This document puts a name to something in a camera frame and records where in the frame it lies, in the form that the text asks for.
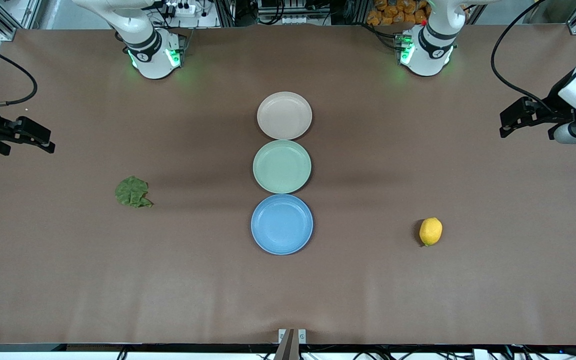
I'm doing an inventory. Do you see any green lettuce leaf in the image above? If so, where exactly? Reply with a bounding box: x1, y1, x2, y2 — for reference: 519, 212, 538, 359
114, 175, 154, 209

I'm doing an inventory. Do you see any yellow lemon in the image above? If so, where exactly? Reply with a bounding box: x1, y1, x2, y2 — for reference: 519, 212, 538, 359
419, 217, 443, 247

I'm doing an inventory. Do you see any bag of orange fruits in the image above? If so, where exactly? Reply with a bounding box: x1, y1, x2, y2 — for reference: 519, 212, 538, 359
366, 0, 432, 26

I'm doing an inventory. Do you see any white power strip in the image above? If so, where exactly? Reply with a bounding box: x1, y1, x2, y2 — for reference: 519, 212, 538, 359
164, 1, 200, 17

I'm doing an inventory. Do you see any brown table cover sheet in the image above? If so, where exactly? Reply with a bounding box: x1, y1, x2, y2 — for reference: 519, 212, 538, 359
0, 24, 576, 346

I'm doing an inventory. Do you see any beige round plate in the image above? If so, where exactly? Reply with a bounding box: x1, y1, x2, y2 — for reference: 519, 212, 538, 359
256, 91, 313, 141

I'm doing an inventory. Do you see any light green round plate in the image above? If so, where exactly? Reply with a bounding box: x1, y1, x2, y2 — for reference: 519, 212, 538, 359
252, 139, 313, 195

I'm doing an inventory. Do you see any blue round plate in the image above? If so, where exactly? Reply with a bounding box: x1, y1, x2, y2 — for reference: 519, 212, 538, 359
250, 194, 314, 256

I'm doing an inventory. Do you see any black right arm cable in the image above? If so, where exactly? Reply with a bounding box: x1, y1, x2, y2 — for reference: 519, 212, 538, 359
0, 41, 38, 110

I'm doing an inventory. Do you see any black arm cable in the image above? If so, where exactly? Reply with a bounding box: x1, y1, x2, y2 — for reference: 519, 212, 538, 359
490, 0, 556, 115
0, 41, 38, 110

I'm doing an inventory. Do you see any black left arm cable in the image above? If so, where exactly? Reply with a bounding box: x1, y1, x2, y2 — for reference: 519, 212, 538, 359
490, 0, 556, 115

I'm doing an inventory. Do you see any metal table edge bracket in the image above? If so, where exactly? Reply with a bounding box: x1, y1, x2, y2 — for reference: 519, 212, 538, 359
274, 328, 308, 360

